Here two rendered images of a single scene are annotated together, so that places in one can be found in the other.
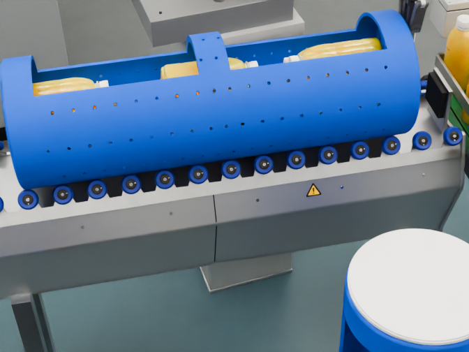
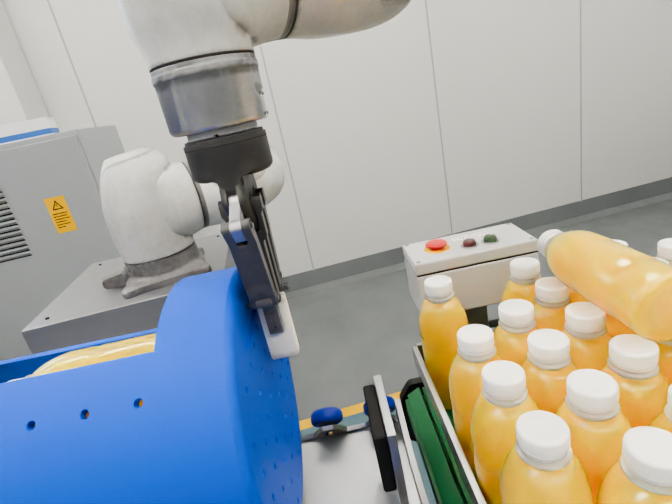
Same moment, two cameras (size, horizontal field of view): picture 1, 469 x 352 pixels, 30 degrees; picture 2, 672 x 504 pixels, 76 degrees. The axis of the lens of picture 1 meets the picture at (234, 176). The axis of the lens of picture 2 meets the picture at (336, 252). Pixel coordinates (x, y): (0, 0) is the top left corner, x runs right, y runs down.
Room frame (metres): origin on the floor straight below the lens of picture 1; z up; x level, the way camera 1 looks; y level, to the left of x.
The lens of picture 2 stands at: (1.29, -0.55, 1.38)
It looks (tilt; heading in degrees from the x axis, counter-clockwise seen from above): 20 degrees down; 11
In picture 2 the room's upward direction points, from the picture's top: 12 degrees counter-clockwise
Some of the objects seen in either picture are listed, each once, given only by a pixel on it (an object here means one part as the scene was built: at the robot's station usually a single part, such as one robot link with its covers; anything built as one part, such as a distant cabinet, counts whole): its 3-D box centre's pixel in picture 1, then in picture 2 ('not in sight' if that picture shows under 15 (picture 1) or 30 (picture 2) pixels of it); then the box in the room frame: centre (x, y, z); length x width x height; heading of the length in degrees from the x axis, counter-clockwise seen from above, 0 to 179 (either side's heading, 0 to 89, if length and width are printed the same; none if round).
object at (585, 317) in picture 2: not in sight; (585, 317); (1.73, -0.73, 1.09); 0.04 x 0.04 x 0.02
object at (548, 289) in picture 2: not in sight; (551, 289); (1.80, -0.72, 1.09); 0.04 x 0.04 x 0.02
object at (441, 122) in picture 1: (436, 100); (385, 447); (1.67, -0.49, 0.99); 0.10 x 0.02 x 0.12; 10
